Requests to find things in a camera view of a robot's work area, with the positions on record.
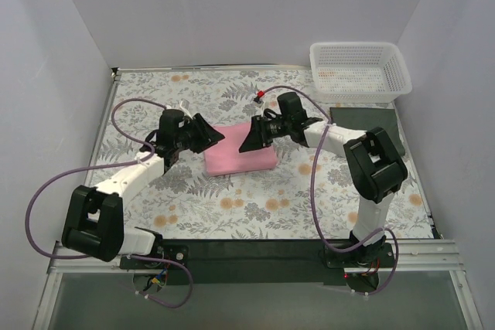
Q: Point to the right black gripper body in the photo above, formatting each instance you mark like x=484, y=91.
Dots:
x=261, y=134

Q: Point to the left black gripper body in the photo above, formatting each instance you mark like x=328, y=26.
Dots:
x=196, y=133

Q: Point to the pink t shirt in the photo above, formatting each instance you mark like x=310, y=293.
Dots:
x=224, y=158

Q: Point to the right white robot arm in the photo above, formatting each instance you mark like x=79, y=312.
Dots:
x=376, y=168

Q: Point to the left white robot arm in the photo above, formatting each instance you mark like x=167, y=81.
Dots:
x=95, y=225

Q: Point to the folded dark green t shirt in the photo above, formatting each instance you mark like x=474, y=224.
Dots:
x=365, y=119

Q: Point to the white plastic basket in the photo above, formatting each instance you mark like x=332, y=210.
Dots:
x=359, y=72

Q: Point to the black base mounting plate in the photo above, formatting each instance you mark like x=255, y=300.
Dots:
x=268, y=261

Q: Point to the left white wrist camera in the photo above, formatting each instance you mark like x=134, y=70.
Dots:
x=184, y=107

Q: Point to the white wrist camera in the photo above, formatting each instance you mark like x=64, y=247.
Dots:
x=184, y=107
x=260, y=104

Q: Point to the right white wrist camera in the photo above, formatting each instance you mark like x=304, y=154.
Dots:
x=260, y=104

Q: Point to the aluminium table frame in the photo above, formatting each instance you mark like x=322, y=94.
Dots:
x=428, y=290

